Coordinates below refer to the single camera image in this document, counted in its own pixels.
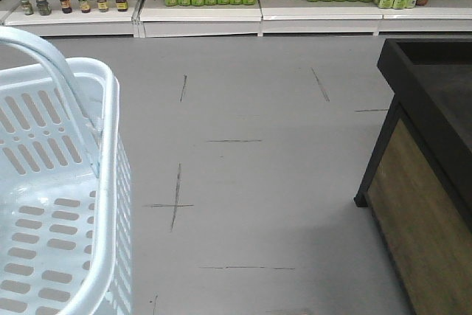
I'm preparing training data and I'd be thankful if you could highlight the light blue plastic basket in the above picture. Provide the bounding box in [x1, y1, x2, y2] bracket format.
[1, 27, 132, 314]

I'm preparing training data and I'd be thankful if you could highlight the black wooden display stand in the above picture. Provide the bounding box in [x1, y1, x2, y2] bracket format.
[354, 38, 471, 314]

